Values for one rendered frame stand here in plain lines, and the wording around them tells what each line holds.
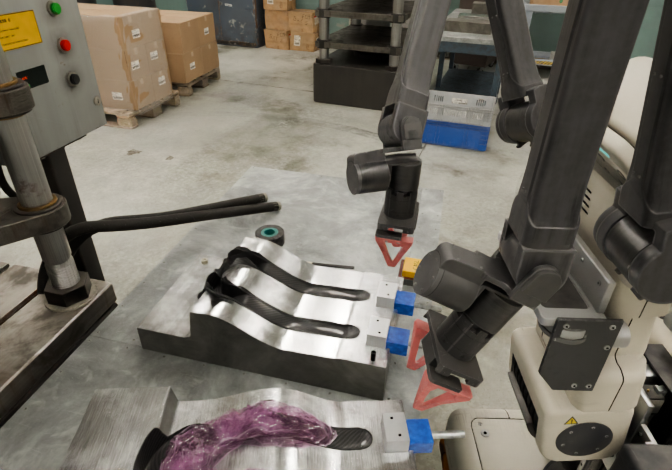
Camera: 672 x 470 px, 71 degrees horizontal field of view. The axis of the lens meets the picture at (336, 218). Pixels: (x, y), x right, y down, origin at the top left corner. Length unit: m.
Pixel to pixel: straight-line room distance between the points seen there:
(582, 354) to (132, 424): 0.70
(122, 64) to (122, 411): 3.97
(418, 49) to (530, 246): 0.43
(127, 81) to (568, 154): 4.32
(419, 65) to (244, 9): 7.01
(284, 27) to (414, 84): 6.86
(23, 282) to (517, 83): 1.22
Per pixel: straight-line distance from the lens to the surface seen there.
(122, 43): 4.55
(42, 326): 1.24
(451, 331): 0.62
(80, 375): 1.07
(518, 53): 0.96
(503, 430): 1.61
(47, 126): 1.31
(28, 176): 1.11
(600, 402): 1.01
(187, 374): 1.00
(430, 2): 0.88
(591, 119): 0.50
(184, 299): 1.07
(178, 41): 5.36
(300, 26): 7.54
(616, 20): 0.48
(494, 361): 2.18
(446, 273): 0.55
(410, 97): 0.81
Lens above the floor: 1.54
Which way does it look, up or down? 31 degrees down
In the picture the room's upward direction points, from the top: 1 degrees clockwise
